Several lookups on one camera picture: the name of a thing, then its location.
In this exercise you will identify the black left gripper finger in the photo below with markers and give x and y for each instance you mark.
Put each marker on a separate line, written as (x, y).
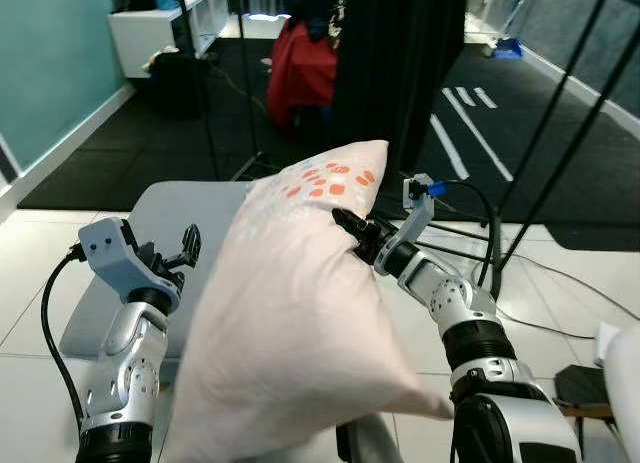
(192, 243)

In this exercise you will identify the pale pink pillow orange dots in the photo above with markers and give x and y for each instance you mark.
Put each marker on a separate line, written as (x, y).
(290, 313)

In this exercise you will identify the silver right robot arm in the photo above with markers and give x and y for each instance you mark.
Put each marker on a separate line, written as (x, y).
(465, 308)

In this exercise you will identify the thin black tripod stand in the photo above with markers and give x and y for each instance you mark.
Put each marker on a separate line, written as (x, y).
(211, 133)

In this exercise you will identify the red bag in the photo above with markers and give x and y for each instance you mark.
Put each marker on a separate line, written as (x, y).
(300, 73)

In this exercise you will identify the black hanging curtain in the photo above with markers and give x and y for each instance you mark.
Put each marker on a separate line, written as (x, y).
(400, 73)

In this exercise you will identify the black bag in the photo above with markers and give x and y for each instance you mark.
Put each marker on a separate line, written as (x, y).
(180, 83)

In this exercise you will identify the white rounded object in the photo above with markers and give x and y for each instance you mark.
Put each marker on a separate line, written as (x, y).
(622, 393)

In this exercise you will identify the white shelf unit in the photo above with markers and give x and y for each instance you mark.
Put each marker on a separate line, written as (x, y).
(145, 33)

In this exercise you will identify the blue mop head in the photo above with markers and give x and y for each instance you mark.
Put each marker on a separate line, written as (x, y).
(507, 49)

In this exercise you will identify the black pad wooden stool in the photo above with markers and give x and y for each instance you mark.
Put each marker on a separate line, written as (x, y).
(582, 383)

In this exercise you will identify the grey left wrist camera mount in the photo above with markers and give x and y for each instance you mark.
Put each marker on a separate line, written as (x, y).
(112, 251)

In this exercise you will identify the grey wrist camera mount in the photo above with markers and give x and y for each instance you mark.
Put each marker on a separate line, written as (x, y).
(112, 251)
(420, 208)

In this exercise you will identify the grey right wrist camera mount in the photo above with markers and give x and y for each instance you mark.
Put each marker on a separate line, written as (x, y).
(420, 208)

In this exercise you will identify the black metal rack frame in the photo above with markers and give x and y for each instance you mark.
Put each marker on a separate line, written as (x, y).
(519, 245)

